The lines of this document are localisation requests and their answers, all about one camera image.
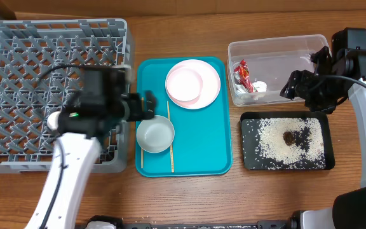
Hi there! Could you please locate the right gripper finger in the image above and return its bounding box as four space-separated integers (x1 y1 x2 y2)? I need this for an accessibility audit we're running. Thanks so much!
310 46 332 69
280 81 295 99

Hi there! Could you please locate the wooden chopstick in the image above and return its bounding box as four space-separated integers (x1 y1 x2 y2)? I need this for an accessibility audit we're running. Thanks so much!
166 101 175 173
140 97 144 169

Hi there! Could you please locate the grey round bowl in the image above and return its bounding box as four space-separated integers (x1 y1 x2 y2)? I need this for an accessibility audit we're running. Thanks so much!
136 115 175 153

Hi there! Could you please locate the white napkin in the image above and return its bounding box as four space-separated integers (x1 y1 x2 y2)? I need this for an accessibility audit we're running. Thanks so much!
234 63 267 94

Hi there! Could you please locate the small pink bowl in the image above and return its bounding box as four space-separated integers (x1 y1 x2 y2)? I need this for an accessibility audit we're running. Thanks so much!
165 67 203 102

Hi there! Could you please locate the red snack wrapper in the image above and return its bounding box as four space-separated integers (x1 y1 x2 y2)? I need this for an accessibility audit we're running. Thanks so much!
237 59 255 93

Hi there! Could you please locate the white rice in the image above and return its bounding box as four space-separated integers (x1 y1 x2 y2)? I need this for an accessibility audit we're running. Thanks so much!
241 118 326 170

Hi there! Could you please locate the brown food scrap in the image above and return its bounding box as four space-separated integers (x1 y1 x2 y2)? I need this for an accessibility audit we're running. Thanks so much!
283 131 295 146

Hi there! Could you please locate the white paper cup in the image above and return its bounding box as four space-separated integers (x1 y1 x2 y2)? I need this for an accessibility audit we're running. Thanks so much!
47 111 60 131

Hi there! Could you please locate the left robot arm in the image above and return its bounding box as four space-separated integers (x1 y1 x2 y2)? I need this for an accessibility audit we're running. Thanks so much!
27 64 156 228

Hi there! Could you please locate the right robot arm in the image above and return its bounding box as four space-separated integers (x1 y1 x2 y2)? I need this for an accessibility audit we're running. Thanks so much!
280 27 366 229

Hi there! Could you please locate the clear plastic waste bin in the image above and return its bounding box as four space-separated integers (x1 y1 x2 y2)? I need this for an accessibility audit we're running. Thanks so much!
227 34 329 106

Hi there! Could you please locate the black rectangular tray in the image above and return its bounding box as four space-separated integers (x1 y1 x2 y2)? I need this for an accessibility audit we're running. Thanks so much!
240 111 335 170

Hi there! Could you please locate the teal serving tray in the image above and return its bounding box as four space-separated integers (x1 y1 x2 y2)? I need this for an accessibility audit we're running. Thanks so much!
135 57 233 177

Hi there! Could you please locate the large white round plate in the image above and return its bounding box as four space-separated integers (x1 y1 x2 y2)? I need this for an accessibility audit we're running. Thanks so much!
166 59 221 109

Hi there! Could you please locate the grey plastic dish rack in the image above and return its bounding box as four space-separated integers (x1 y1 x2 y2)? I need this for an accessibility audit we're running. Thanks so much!
0 18 135 174

